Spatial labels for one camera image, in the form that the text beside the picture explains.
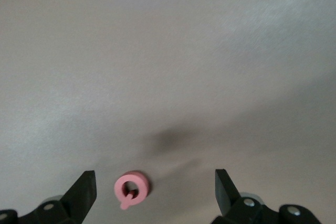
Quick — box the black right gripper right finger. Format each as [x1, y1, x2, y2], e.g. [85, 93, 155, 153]
[212, 168, 323, 224]

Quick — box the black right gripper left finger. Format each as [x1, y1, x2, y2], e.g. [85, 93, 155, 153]
[0, 170, 97, 224]

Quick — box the red uppercase letter Q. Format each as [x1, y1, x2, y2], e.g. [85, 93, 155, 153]
[113, 170, 152, 211]

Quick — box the brown table cover sheet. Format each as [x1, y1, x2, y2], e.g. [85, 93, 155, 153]
[0, 0, 336, 224]

